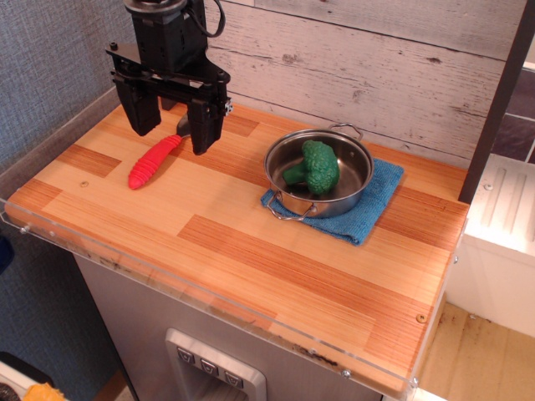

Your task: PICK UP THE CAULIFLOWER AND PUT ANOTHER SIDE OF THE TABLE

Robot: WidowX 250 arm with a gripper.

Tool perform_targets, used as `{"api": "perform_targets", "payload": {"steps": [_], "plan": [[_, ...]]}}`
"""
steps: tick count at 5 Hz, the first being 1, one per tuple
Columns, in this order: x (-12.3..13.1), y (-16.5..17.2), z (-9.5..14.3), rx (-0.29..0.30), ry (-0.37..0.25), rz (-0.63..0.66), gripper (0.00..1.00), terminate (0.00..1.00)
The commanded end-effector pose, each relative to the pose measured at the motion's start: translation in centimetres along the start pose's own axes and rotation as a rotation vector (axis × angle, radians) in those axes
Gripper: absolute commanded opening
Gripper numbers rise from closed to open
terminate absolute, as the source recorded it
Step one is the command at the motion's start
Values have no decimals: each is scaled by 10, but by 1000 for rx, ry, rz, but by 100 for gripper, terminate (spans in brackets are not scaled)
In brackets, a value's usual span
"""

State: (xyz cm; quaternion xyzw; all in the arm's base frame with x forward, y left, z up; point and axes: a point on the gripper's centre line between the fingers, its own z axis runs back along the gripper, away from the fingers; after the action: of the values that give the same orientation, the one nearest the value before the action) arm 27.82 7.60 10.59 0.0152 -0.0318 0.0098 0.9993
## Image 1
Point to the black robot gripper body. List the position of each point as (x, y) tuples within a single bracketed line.
[(170, 51)]

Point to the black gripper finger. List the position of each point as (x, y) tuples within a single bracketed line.
[(205, 118), (140, 105)]

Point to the green toy broccoli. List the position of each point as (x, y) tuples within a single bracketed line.
[(319, 169)]

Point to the blue folded cloth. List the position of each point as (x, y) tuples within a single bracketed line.
[(355, 225)]

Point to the grey toy fridge cabinet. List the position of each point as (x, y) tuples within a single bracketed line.
[(137, 318)]

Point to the clear acrylic table guard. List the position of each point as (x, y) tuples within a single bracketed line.
[(322, 317)]

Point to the silver dispenser panel with buttons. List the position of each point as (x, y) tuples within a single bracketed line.
[(206, 373)]

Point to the yellow object at corner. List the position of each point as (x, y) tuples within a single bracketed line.
[(42, 392)]

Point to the white toy sink unit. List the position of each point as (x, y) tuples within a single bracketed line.
[(493, 275)]

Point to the dark grey left post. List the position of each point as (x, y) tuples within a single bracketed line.
[(167, 104)]

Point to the dark grey post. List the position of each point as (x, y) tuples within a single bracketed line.
[(513, 66), (167, 104)]

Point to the red handled metal spoon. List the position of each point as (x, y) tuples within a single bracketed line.
[(149, 163)]

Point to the steel pot with handles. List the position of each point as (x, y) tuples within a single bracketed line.
[(296, 202)]

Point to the dark grey right post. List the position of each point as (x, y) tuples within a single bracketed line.
[(513, 66)]

